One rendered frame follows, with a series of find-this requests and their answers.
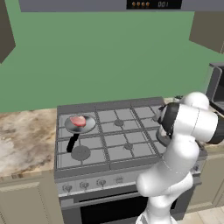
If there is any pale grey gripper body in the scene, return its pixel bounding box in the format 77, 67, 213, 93
156, 127, 173, 148

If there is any grey range cooker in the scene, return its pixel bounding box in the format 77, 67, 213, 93
53, 96, 208, 224

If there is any beige base cupboard door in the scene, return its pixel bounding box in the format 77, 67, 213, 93
0, 181, 50, 224
186, 154, 224, 214

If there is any dark grey microwave oven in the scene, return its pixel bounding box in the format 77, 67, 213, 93
205, 61, 224, 114

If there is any red raw steak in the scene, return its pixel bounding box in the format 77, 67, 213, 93
69, 115, 88, 128

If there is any black oven door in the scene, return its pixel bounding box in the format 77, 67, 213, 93
59, 186, 197, 224

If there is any grey extractor hood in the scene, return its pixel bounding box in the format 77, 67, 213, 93
17, 0, 224, 13

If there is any grey pan with black handle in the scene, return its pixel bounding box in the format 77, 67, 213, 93
64, 114, 98, 153

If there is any grey oven door handle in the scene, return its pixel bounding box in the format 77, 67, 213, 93
60, 191, 147, 210

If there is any brown wall cupboard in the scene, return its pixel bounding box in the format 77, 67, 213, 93
188, 11, 224, 55
0, 0, 17, 65

